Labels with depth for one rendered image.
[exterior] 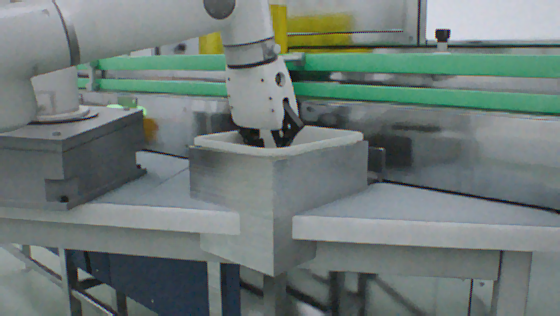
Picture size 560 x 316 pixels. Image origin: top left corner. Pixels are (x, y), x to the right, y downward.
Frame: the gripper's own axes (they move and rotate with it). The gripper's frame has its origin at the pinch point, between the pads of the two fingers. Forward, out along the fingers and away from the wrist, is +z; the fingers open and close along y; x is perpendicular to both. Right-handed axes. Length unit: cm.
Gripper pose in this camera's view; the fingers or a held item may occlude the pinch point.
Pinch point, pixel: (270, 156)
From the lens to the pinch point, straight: 79.5
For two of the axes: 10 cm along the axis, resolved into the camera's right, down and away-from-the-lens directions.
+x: -6.3, 3.9, -6.7
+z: 1.7, 9.1, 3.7
